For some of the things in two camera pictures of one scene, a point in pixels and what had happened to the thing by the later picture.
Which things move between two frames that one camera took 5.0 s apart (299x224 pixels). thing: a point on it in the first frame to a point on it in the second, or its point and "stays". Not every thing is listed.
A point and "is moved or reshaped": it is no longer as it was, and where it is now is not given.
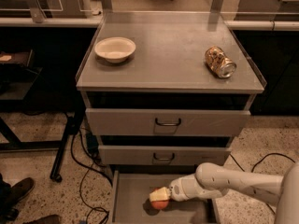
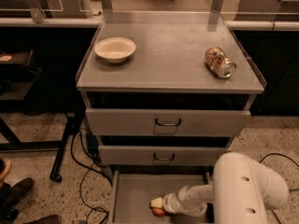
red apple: (159, 204) is moved or reshaped
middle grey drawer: (162, 155) stays
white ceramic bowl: (115, 49) stays
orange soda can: (219, 63) stays
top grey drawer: (163, 122) stays
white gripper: (177, 189) to (169, 202)
